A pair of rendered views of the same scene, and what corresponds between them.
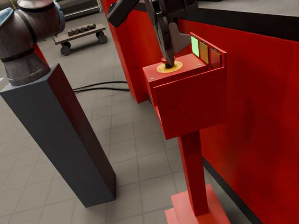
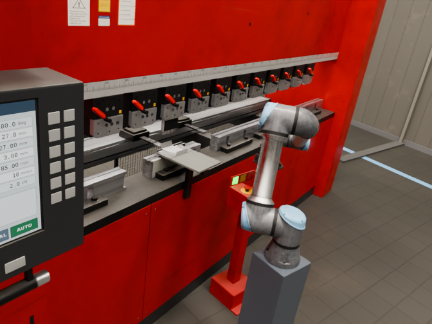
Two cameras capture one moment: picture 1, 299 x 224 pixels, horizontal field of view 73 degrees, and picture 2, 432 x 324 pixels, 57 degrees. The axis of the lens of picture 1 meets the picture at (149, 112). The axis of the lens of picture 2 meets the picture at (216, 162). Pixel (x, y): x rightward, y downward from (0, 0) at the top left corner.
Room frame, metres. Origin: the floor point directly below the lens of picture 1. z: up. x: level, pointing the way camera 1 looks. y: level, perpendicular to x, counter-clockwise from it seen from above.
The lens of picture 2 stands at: (2.02, 1.16, 1.79)
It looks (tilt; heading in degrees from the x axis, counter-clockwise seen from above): 24 degrees down; 225
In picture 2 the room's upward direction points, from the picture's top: 9 degrees clockwise
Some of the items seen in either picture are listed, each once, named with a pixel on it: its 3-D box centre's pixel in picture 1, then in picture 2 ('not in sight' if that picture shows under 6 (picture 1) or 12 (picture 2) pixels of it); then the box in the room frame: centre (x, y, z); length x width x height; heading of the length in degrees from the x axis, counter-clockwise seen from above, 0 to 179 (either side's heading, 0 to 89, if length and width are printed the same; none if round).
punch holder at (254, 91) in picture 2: not in sight; (253, 83); (0.14, -0.52, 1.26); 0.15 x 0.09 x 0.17; 13
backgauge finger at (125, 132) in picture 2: not in sight; (144, 136); (0.94, -0.50, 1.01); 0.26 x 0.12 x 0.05; 103
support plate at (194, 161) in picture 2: not in sight; (189, 158); (0.86, -0.20, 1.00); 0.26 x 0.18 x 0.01; 103
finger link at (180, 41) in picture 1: (177, 44); not in sight; (0.40, -0.09, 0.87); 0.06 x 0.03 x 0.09; 92
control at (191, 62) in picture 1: (179, 82); (250, 193); (0.47, -0.10, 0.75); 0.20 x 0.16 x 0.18; 2
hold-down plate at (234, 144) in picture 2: not in sight; (236, 144); (0.29, -0.43, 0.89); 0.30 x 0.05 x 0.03; 13
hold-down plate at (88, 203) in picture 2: not in sight; (74, 211); (1.47, -0.16, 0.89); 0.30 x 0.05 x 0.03; 13
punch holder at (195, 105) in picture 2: not in sight; (195, 94); (0.72, -0.38, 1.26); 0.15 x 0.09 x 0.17; 13
